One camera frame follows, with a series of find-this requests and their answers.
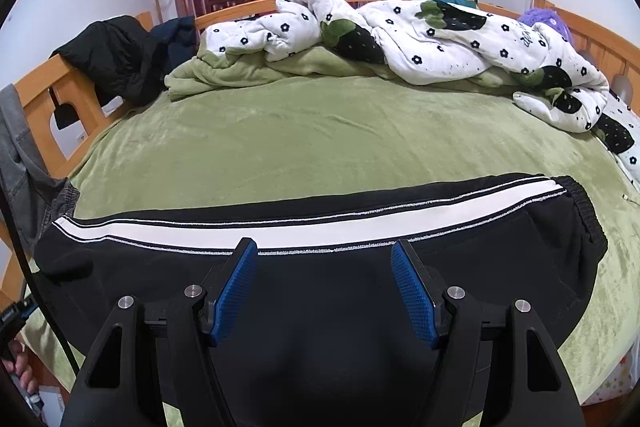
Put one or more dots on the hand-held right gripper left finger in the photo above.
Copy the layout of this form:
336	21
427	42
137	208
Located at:
232	297

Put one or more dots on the white floral quilt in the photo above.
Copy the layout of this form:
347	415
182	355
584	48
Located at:
450	42

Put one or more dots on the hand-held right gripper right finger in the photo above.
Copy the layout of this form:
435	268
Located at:
412	297

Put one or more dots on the star patterned cloth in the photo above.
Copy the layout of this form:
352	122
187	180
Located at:
622	377

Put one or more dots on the person's left hand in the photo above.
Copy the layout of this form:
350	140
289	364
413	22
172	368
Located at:
22	367

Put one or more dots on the black pants with white stripe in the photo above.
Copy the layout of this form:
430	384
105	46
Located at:
320	287

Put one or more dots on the black jacket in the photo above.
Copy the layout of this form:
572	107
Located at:
115	52

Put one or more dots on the navy jacket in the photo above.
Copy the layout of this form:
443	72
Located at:
175	42

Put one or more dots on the purple plush toy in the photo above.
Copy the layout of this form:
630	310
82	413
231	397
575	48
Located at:
542	19

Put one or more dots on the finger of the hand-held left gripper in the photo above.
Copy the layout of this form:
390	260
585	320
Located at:
22	308

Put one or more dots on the green fleece blanket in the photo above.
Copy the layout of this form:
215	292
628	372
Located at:
225	74

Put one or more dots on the wooden bed frame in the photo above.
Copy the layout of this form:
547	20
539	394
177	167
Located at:
35	87

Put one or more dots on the grey jeans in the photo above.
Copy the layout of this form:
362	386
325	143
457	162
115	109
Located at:
20	167

